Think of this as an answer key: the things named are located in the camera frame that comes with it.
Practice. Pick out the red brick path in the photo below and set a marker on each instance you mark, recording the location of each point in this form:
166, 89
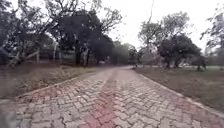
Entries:
110, 100

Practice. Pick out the group of dark trees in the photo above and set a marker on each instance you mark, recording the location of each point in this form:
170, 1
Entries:
80, 36

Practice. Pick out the tall thin tree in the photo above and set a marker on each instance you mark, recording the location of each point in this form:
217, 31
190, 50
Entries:
151, 35

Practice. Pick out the fence with pale posts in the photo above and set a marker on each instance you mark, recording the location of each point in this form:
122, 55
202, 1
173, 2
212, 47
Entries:
46, 55

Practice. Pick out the dark tree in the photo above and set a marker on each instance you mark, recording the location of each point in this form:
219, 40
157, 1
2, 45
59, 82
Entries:
178, 48

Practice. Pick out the small dark bush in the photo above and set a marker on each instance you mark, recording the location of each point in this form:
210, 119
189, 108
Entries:
199, 61

